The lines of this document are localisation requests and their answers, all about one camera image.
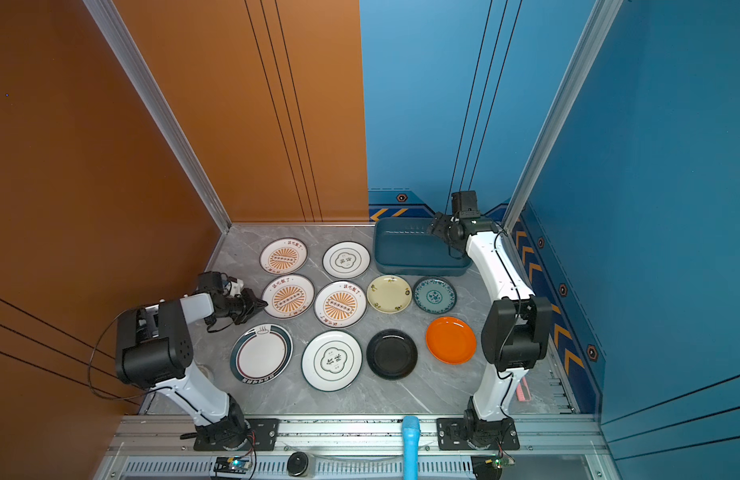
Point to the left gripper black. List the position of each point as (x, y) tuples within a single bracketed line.
[(252, 305)]

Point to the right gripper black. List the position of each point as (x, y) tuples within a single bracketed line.
[(439, 224)]

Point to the sunburst plate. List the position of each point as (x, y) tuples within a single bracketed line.
[(289, 296), (340, 304), (284, 256)]

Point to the white flower plate back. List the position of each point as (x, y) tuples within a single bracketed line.
[(346, 260)]

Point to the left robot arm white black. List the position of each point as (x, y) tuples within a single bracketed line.
[(155, 353)]

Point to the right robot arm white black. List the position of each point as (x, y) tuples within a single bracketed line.
[(515, 335)]

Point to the teal plastic bin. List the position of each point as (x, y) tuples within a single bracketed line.
[(403, 246)]

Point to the white plate dark rim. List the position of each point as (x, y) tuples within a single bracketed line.
[(261, 354)]

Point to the teal patterned plate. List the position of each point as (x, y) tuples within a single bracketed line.
[(434, 295)]

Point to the cream yellow plate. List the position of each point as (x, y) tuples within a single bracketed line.
[(389, 294)]

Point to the large white flower plate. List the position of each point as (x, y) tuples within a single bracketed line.
[(332, 361)]

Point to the orange plate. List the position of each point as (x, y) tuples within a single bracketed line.
[(451, 340)]

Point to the black plate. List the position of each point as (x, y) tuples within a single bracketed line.
[(392, 354)]

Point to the left circuit board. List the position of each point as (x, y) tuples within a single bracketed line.
[(236, 467)]

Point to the circuit board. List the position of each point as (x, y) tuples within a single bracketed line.
[(236, 467), (500, 461)]

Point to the black round knob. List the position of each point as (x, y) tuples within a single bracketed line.
[(299, 464)]

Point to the pink flat tool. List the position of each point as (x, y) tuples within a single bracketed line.
[(522, 391)]

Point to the right circuit board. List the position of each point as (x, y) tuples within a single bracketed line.
[(500, 461)]

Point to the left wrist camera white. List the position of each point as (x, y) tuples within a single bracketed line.
[(232, 287)]

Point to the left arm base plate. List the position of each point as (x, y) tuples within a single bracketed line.
[(258, 434)]

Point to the aluminium front rail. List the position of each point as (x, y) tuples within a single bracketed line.
[(361, 447)]

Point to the blue cylinder handle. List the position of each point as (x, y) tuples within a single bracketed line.
[(411, 432)]

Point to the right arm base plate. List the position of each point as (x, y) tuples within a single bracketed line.
[(451, 433)]

